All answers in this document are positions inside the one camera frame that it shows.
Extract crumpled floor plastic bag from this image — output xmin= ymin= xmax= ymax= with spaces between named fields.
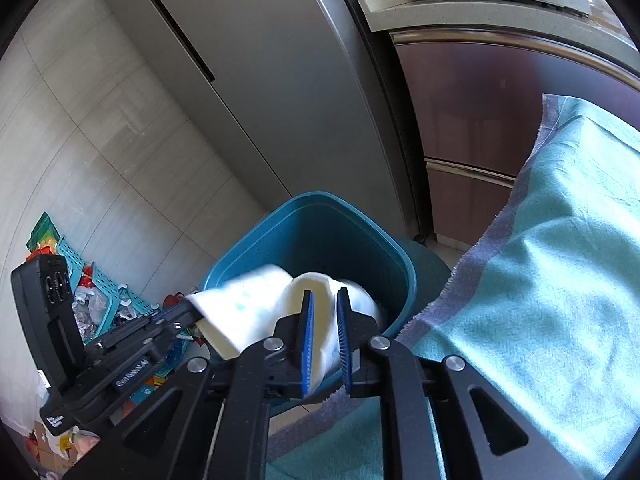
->
xmin=27 ymin=422 xmax=103 ymax=477

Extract dark green round stool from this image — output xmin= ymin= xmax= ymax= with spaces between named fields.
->
xmin=402 ymin=239 xmax=453 ymax=322

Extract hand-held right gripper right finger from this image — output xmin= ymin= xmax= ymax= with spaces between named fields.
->
xmin=336 ymin=286 xmax=586 ymax=480

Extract teal plastic bin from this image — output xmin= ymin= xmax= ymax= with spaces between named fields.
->
xmin=200 ymin=191 xmax=418 ymax=416

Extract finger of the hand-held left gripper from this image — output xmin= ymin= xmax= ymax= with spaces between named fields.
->
xmin=125 ymin=304 xmax=202 ymax=358

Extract grey refrigerator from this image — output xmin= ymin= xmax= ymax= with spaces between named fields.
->
xmin=95 ymin=0 xmax=421 ymax=236

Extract green printed bag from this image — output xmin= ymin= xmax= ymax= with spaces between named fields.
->
xmin=27 ymin=212 xmax=67 ymax=261

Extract beige kitchen counter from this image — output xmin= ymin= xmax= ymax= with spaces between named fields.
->
xmin=356 ymin=0 xmax=640 ymax=83

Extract white dotted paper cup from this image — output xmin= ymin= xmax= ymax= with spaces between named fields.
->
xmin=186 ymin=263 xmax=386 ymax=396

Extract teal plastic basket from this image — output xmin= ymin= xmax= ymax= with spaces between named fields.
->
xmin=55 ymin=240 xmax=166 ymax=343

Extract blue printed tablecloth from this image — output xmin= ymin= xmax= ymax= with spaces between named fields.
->
xmin=265 ymin=92 xmax=640 ymax=480

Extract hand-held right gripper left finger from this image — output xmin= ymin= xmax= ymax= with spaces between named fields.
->
xmin=62 ymin=289 xmax=316 ymax=480

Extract brown base cabinets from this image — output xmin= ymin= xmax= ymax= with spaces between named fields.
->
xmin=389 ymin=30 xmax=640 ymax=251

